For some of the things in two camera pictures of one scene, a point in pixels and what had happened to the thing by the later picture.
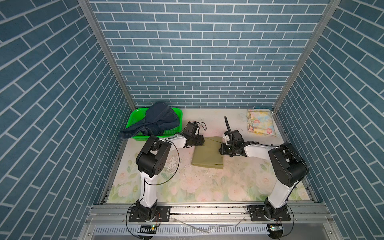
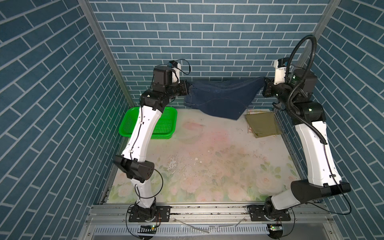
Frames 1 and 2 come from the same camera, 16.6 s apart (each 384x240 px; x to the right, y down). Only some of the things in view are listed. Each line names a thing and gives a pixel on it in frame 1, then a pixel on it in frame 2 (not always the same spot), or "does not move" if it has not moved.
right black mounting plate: (256, 214) does not move
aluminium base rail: (116, 214) does not move
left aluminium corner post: (99, 32) does not move
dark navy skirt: (160, 118) → (228, 98)
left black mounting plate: (163, 214) does not move
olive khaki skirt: (208, 155) → (263, 124)
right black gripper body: (227, 150) → (279, 92)
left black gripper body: (196, 140) → (174, 90)
